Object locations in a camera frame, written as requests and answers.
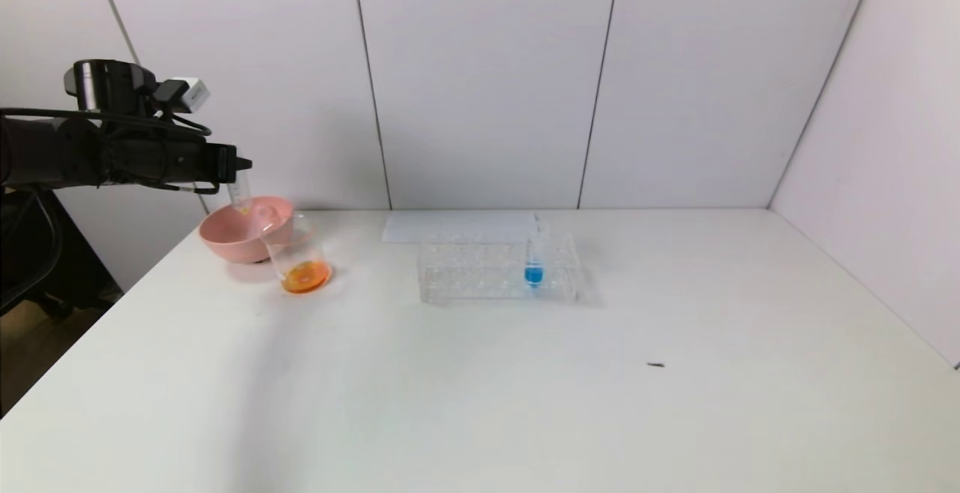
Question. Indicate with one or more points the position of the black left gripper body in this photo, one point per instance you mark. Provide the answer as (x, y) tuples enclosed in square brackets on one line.
[(223, 160)]

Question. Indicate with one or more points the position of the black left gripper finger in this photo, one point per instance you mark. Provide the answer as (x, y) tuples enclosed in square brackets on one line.
[(236, 163)]

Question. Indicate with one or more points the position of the test tube with yellow pigment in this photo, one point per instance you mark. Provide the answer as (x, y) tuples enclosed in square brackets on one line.
[(240, 194)]

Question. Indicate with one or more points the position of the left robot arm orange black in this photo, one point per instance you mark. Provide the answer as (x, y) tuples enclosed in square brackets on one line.
[(52, 155)]

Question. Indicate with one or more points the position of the clear glass beaker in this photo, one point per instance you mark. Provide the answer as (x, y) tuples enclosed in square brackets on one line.
[(304, 275)]

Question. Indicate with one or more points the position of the clear plastic test tube rack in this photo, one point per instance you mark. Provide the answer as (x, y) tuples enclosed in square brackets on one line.
[(480, 283)]

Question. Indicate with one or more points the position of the test tube with blue pigment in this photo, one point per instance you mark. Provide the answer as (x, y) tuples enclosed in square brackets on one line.
[(533, 275)]

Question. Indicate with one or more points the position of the pink bowl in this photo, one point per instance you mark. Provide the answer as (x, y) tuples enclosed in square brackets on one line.
[(236, 241)]

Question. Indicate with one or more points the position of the white paper sheet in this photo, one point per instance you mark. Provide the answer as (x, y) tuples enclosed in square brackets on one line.
[(409, 227)]

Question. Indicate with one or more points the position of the black furniture beside table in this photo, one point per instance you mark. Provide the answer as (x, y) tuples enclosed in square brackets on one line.
[(60, 260)]

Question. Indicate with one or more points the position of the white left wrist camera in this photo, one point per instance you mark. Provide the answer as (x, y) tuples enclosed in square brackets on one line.
[(191, 94)]

